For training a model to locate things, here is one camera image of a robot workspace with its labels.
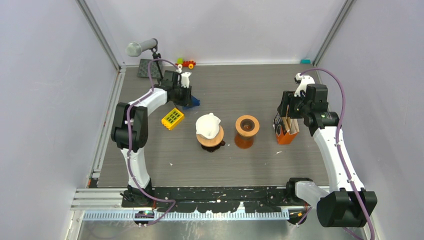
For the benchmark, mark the dark brown dripper cup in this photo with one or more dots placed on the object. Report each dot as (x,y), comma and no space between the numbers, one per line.
(211,149)

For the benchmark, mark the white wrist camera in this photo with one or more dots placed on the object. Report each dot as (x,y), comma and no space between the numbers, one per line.
(302,80)
(184,76)

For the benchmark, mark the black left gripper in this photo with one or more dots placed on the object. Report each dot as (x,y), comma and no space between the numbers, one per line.
(187,100)

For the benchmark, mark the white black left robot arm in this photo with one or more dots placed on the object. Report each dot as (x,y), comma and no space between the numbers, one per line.
(130,129)

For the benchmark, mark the teal block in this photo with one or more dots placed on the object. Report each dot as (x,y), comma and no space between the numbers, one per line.
(305,61)

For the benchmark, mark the toy brick car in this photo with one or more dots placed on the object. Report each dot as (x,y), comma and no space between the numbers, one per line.
(181,63)

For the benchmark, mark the grey microphone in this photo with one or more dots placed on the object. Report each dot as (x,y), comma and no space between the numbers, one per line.
(135,49)

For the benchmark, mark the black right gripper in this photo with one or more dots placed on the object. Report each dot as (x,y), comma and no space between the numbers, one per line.
(288,98)

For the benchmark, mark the orange coffee filter box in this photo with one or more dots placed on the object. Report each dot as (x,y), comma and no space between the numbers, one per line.
(285,128)

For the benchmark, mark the large wooden ring holder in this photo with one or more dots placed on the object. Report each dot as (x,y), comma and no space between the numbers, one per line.
(211,142)

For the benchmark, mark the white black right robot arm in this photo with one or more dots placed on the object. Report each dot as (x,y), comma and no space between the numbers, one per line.
(347,203)

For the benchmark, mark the yellow green toy brick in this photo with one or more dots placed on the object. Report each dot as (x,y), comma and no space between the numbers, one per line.
(172,119)

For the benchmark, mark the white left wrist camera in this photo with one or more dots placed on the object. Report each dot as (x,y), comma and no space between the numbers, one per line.
(184,76)

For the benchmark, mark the white paper coffee filter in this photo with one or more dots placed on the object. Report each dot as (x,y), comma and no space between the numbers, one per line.
(208,126)

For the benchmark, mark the grey studded base plate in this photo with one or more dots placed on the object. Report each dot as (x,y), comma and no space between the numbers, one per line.
(143,69)

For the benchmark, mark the small wooden ring holder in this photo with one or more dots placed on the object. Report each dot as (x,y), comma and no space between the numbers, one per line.
(247,126)

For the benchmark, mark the amber glass carafe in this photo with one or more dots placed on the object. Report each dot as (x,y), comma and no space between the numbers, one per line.
(243,142)

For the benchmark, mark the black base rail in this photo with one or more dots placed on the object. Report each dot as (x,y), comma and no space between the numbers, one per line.
(218,199)

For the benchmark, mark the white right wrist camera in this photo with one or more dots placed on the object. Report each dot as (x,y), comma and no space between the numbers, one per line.
(302,80)

